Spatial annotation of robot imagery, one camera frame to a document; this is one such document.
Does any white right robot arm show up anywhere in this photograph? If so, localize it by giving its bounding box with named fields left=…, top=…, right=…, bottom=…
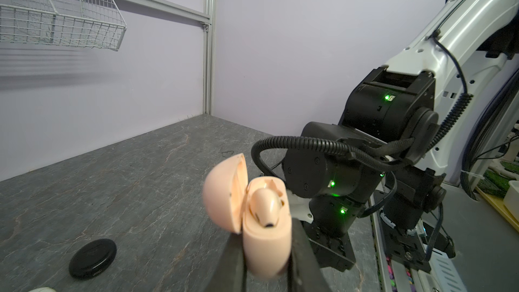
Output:
left=251, top=0, right=518, bottom=272

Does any black round charging case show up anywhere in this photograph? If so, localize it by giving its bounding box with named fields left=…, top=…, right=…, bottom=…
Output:
left=68, top=239, right=117, bottom=280

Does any pink round charging case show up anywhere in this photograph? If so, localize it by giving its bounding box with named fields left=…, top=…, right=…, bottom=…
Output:
left=202, top=154, right=292, bottom=279

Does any white plastic tray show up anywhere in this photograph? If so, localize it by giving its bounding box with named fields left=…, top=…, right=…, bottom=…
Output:
left=504, top=181, right=519, bottom=220

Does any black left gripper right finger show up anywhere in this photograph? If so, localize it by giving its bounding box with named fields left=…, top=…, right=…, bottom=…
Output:
left=287, top=218, right=331, bottom=292

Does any white wire wall shelf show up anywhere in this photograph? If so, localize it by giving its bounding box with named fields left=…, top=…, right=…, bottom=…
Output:
left=1, top=0, right=127, bottom=51

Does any white earbud charging case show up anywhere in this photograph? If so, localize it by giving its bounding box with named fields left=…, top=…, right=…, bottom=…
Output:
left=28, top=287, right=56, bottom=292

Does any pink earbud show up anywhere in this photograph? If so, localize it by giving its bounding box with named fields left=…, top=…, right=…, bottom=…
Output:
left=249, top=188, right=282, bottom=228

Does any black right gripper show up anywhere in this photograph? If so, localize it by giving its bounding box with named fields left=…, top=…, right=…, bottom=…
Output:
left=301, top=210, right=356, bottom=272

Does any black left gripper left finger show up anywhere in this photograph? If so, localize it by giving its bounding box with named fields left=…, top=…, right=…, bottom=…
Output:
left=204, top=233, right=247, bottom=292

